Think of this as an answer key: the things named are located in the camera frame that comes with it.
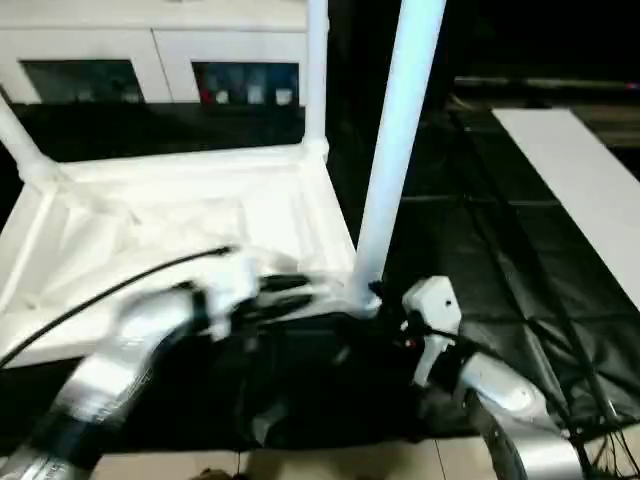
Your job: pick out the white plastic table top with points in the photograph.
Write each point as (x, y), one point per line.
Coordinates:
(150, 215)

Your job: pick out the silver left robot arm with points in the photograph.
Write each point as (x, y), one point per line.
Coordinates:
(120, 360)

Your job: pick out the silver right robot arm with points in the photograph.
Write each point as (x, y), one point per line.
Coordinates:
(515, 400)

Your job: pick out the black mat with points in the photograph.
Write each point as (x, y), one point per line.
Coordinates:
(475, 240)

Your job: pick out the black robot left foot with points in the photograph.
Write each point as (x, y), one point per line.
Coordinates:
(216, 474)

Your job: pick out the black stand leg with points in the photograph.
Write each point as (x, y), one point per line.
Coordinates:
(605, 422)

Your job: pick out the white board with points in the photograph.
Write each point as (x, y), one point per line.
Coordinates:
(575, 170)

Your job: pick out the white cabinet with glass doors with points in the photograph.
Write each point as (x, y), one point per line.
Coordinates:
(150, 40)

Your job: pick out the black bar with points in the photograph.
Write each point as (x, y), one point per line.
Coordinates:
(550, 83)

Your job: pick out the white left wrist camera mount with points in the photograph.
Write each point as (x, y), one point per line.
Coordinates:
(232, 290)

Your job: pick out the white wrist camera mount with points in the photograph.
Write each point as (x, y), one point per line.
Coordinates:
(232, 290)
(435, 305)

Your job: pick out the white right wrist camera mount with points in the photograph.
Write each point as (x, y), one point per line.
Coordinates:
(435, 305)

